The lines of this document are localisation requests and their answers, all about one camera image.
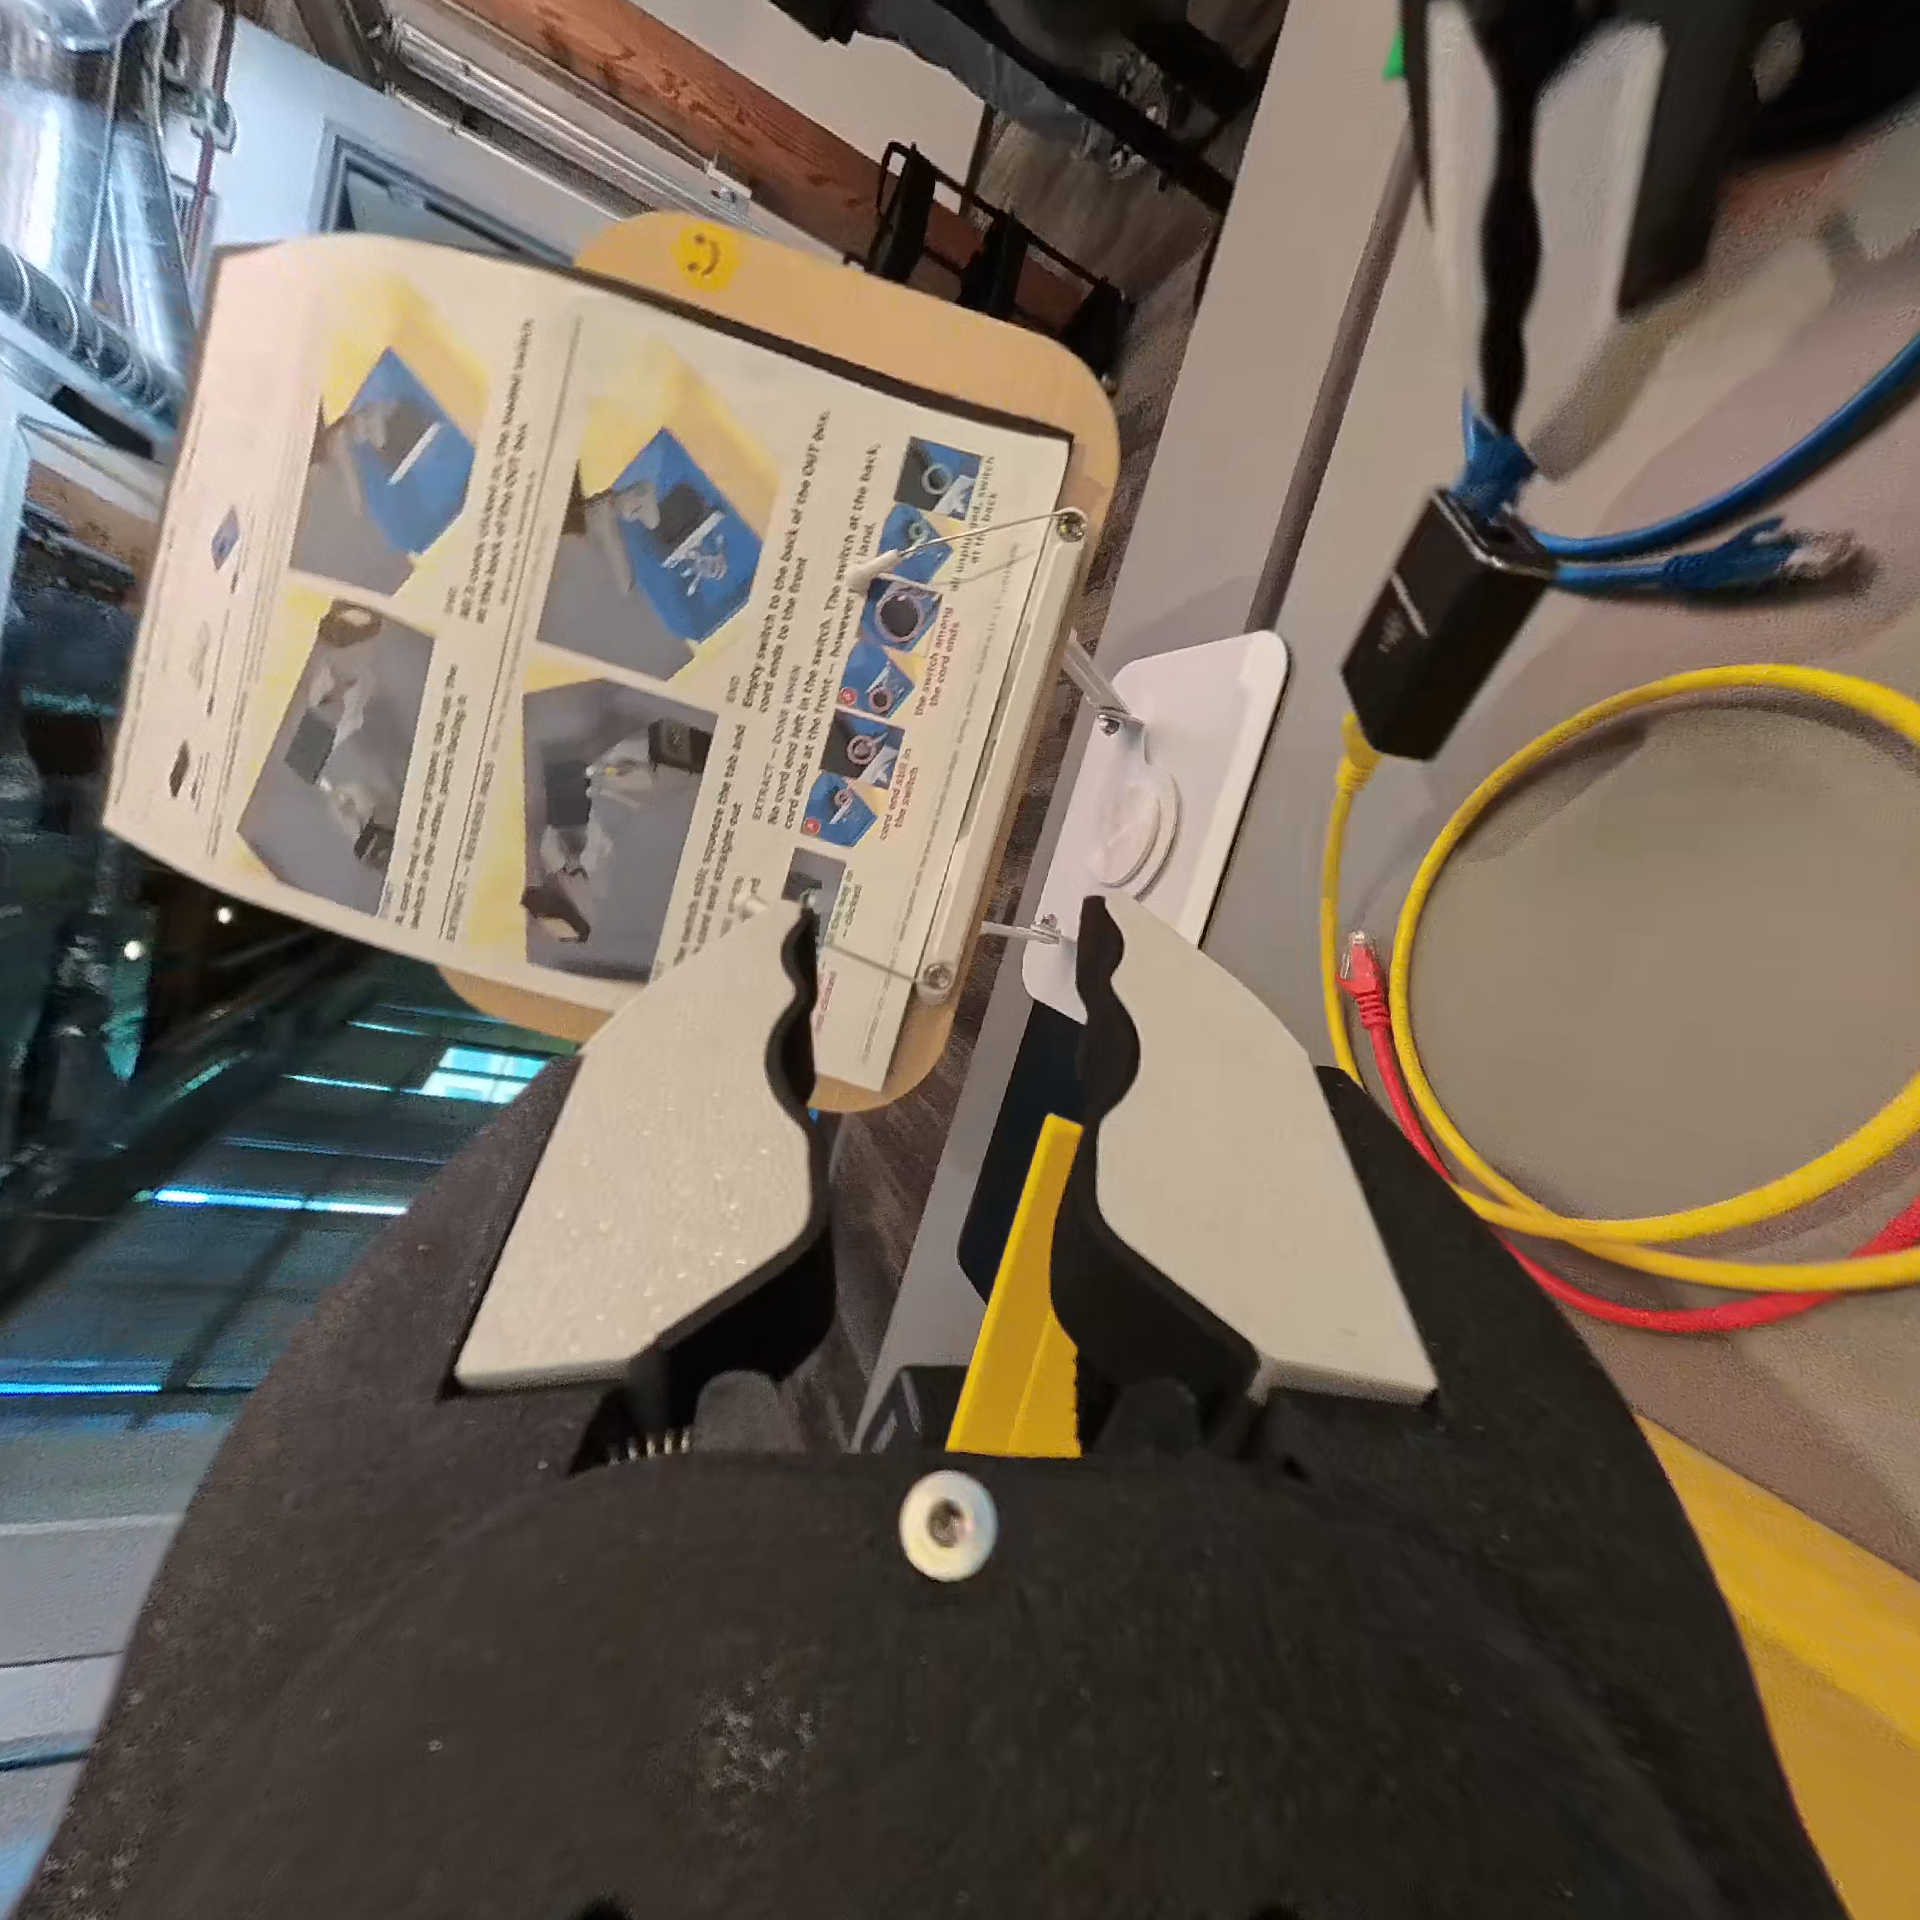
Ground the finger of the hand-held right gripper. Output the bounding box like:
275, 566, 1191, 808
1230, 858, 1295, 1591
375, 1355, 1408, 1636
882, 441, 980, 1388
1402, 0, 1547, 441
1522, 23, 1672, 486

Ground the silver metal duct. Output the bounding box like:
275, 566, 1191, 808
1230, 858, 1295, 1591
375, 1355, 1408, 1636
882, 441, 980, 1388
0, 0, 204, 443

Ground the printed instruction sheet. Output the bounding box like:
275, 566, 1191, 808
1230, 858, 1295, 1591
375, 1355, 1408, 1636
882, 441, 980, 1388
103, 238, 1076, 1095

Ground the wooden clipboard stand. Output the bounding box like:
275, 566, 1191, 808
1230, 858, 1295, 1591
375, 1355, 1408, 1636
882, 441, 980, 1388
435, 211, 1125, 1116

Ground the yellow plastic box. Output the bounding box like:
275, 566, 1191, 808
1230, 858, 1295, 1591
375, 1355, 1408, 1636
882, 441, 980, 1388
943, 1113, 1920, 1920

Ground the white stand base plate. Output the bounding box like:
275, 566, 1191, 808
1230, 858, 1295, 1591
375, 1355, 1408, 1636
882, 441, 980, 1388
1023, 632, 1292, 1024

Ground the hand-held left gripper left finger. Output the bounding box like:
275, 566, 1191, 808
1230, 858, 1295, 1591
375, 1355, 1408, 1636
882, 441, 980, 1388
452, 900, 830, 1398

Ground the black ethernet switch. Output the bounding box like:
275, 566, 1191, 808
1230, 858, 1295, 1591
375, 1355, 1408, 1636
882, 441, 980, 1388
1336, 488, 1558, 763

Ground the black metal rack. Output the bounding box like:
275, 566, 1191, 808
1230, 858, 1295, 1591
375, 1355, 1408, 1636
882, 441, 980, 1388
866, 140, 1130, 385

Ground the red ethernet cord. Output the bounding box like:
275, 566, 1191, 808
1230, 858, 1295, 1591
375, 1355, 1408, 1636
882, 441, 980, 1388
1336, 931, 1920, 1336

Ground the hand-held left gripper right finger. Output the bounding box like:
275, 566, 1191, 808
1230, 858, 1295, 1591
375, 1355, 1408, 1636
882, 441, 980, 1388
1048, 896, 1442, 1412

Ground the blue ethernet cord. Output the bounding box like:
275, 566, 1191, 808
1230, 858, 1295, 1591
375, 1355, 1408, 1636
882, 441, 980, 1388
1452, 323, 1920, 602

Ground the yellow ethernet cord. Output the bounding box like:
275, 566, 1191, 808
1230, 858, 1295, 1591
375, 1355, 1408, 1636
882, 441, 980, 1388
1318, 663, 1920, 1297

